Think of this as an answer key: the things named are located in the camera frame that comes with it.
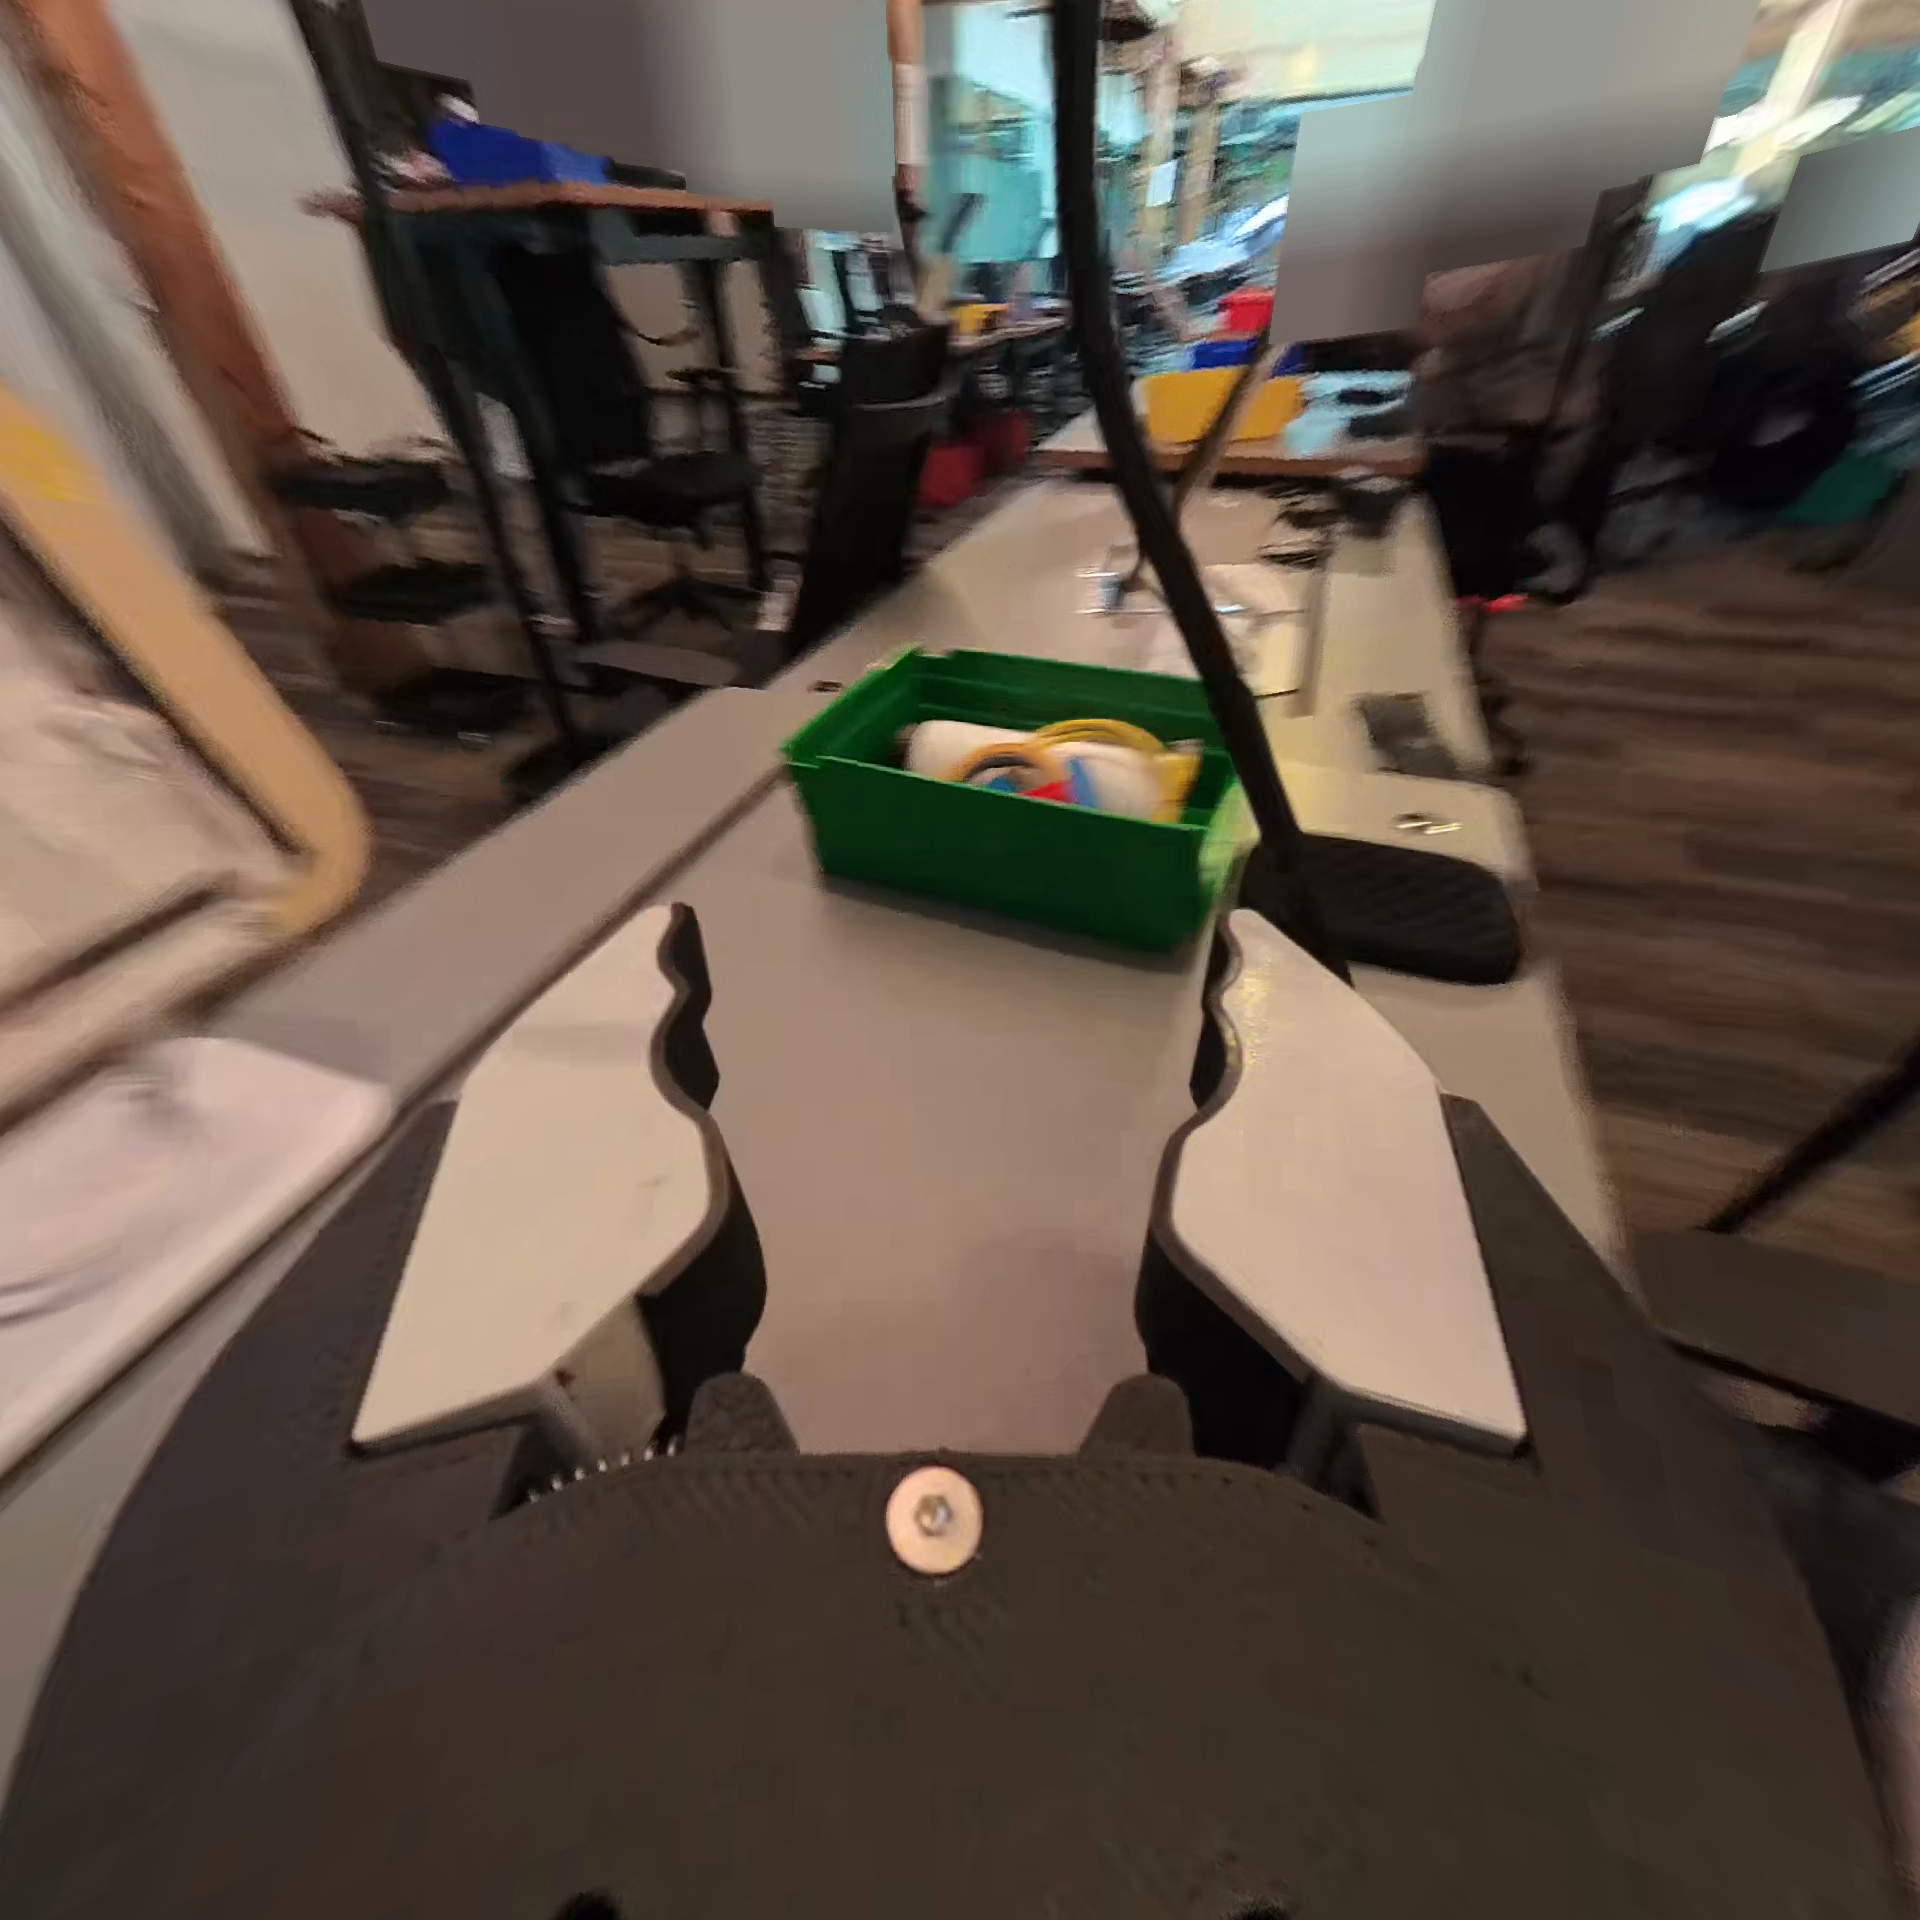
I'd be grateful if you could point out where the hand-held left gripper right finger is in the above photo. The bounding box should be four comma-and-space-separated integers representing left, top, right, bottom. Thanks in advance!
1136, 908, 1531, 1487

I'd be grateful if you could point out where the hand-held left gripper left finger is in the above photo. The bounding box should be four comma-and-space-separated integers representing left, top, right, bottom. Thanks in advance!
349, 903, 770, 1465

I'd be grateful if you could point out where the green plastic bin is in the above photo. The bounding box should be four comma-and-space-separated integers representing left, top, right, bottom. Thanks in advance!
780, 644, 1255, 952

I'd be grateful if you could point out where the grey desk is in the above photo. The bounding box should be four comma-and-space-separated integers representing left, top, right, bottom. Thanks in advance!
0, 478, 1637, 1787

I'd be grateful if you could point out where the small black desk item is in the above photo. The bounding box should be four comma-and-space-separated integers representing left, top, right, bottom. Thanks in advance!
1358, 692, 1468, 779

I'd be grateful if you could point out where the white sign stand base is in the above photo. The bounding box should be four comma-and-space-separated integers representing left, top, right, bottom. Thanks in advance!
0, 1036, 395, 1472

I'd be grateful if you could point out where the black tripod leg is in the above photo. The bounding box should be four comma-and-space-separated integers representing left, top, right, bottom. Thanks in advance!
1703, 1048, 1920, 1239

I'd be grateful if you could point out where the wooden framed instruction sign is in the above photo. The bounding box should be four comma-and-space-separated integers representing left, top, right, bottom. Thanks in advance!
0, 381, 374, 1113

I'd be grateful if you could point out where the black office chair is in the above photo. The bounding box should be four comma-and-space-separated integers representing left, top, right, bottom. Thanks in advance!
570, 269, 770, 616
786, 320, 951, 662

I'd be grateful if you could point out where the black pole stand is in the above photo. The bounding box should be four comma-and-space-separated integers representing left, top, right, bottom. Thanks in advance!
1046, 0, 1525, 988

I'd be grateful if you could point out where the yellow storage bin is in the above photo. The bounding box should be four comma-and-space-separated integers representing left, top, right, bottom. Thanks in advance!
1136, 368, 1308, 447

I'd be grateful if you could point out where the blue storage bin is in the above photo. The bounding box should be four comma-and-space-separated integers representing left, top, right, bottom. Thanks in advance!
422, 116, 613, 191

